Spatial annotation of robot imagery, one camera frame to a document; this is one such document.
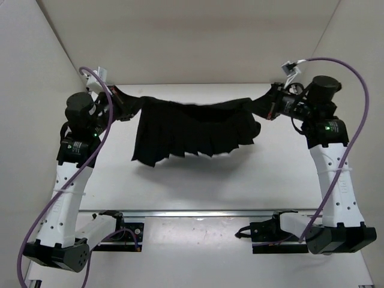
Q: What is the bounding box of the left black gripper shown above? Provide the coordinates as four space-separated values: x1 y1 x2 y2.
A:
95 78 150 126

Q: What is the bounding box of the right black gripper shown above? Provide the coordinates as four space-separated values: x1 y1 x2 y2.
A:
242 83 311 121

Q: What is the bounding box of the black pleated skirt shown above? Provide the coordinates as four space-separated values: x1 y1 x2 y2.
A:
114 88 262 167

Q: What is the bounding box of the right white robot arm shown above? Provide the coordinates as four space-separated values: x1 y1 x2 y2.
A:
269 76 377 254

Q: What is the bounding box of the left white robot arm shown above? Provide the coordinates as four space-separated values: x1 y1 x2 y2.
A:
22 86 127 272

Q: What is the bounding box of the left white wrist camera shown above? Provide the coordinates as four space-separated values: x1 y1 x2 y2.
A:
85 67 108 91

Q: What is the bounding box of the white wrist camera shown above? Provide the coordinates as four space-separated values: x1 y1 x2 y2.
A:
85 67 108 91
281 61 301 89

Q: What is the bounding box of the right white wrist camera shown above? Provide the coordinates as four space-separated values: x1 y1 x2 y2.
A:
281 61 301 89

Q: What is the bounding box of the aluminium front rail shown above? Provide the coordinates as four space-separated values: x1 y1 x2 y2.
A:
80 208 325 219

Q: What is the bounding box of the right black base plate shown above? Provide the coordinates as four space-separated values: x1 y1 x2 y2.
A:
235 210 309 254

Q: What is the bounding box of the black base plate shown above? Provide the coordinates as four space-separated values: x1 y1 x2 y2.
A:
235 210 309 254
94 218 145 253

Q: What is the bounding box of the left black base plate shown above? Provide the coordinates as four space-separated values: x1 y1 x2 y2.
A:
94 218 145 253

